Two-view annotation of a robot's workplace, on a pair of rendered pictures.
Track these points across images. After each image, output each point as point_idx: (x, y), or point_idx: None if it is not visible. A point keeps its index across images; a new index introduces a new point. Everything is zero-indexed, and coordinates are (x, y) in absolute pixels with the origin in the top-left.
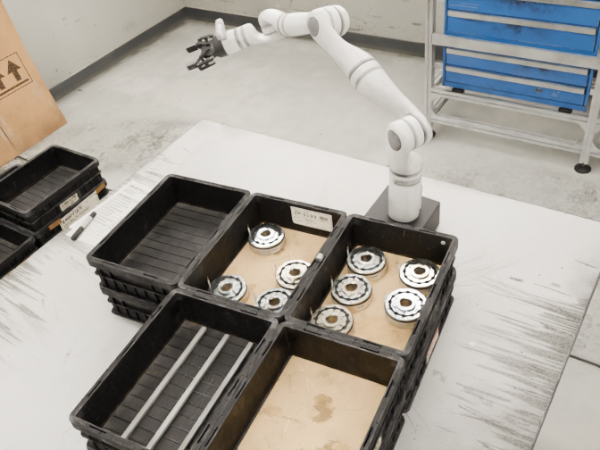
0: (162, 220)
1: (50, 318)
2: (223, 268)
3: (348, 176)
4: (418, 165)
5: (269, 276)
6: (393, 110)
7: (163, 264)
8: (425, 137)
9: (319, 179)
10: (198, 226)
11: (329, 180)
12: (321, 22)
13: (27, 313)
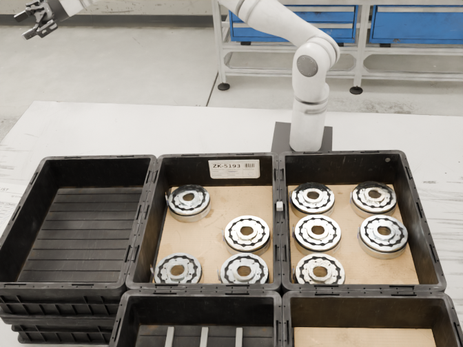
0: (49, 213)
1: None
2: (155, 248)
3: (218, 124)
4: (328, 89)
5: (213, 243)
6: (291, 37)
7: (76, 264)
8: (336, 56)
9: (190, 133)
10: (98, 208)
11: (202, 132)
12: None
13: None
